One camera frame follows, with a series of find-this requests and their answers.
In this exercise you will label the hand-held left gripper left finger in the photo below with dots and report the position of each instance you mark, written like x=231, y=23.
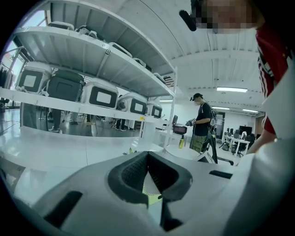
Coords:
x=92, y=196

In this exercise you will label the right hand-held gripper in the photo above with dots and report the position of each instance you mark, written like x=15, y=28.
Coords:
x=283, y=103

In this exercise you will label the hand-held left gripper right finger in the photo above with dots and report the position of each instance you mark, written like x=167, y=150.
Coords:
x=202, y=202

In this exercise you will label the person's right forearm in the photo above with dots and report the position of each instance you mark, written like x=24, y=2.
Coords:
x=260, y=144

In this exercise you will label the white office desk with monitors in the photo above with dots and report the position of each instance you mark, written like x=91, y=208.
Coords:
x=237, y=140

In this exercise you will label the ceiling light panel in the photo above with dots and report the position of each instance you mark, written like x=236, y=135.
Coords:
x=231, y=89
x=220, y=108
x=250, y=110

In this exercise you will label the round white side table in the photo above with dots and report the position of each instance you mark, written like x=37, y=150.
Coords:
x=182, y=153

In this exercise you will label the red jersey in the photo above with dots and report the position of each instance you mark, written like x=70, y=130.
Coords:
x=269, y=46

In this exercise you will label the yellow oil bottle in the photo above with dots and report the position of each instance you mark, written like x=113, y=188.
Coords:
x=181, y=143

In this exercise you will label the dark red pot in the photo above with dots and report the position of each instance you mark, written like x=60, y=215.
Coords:
x=179, y=130

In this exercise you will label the yellow shelf label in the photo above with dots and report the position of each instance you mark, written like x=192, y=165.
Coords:
x=142, y=118

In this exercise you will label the person's head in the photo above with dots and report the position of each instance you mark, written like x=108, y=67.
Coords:
x=230, y=16

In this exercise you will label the dark green box appliance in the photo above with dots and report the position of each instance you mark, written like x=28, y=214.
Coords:
x=64, y=87

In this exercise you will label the clothes rack with garments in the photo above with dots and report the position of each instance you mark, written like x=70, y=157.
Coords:
x=5, y=78

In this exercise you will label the white metal shelving unit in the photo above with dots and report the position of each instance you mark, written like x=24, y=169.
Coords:
x=69, y=46

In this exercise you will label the black head-worn camera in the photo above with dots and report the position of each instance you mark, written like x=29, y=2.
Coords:
x=187, y=19

